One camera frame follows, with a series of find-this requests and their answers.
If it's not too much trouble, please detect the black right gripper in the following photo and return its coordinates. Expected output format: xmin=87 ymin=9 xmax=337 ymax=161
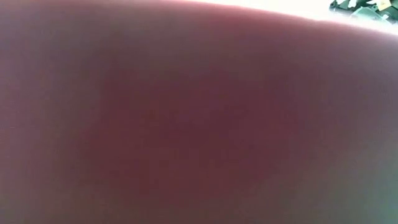
xmin=329 ymin=0 xmax=398 ymax=23

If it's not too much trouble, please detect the pink round plate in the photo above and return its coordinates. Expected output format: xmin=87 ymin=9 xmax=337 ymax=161
xmin=0 ymin=0 xmax=398 ymax=224

